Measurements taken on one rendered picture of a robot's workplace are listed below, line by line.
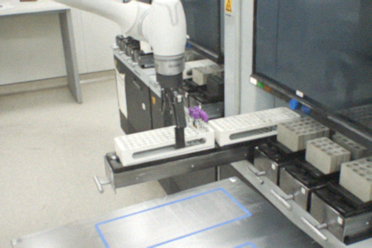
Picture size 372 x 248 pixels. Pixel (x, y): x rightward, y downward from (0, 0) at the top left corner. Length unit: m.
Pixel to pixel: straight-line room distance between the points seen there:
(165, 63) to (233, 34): 0.45
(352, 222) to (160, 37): 0.69
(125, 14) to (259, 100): 0.55
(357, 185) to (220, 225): 0.36
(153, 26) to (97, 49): 3.65
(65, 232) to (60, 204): 1.71
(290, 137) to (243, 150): 0.16
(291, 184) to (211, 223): 0.33
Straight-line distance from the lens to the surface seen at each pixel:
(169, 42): 1.30
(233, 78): 1.75
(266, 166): 1.45
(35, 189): 3.04
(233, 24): 1.71
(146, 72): 2.56
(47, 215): 2.76
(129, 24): 1.42
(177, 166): 1.42
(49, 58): 4.90
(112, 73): 5.04
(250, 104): 1.66
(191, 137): 1.42
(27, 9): 4.09
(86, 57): 4.95
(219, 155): 1.46
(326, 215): 1.24
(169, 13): 1.30
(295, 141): 1.42
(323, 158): 1.33
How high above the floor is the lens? 1.45
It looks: 23 degrees down
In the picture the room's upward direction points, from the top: 2 degrees counter-clockwise
